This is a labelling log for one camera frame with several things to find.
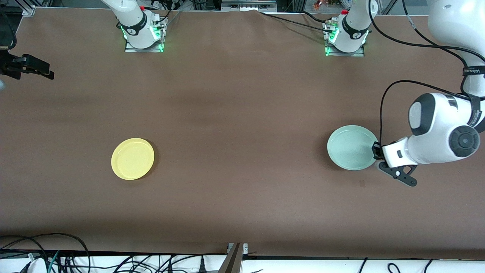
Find pale green round plate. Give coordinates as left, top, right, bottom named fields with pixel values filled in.
left=327, top=125, right=379, bottom=171

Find yellow round plate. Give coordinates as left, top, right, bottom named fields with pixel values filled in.
left=111, top=138, right=155, bottom=180

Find aluminium corner profile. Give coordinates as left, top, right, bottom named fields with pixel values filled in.
left=15, top=0, right=36, bottom=16

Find white bench surface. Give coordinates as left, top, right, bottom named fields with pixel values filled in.
left=0, top=254, right=485, bottom=273

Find colourful background objects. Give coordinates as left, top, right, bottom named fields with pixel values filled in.
left=314, top=0, right=351, bottom=9

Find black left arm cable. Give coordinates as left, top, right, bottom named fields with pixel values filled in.
left=368, top=0, right=485, bottom=146

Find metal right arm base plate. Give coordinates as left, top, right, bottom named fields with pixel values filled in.
left=125, top=19, right=167, bottom=53

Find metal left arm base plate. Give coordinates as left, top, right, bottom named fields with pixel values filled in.
left=325, top=23, right=365, bottom=57

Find short black table cable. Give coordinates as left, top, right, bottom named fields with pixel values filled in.
left=301, top=11, right=331, bottom=23

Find long black table cable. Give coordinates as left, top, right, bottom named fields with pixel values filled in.
left=260, top=11, right=334, bottom=33

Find black looped cable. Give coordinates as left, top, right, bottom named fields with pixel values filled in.
left=0, top=233, right=91, bottom=273

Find aluminium frame bracket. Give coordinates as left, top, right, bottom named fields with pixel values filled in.
left=219, top=243, right=249, bottom=273

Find teal cable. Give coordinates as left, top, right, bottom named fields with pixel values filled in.
left=47, top=250, right=61, bottom=273

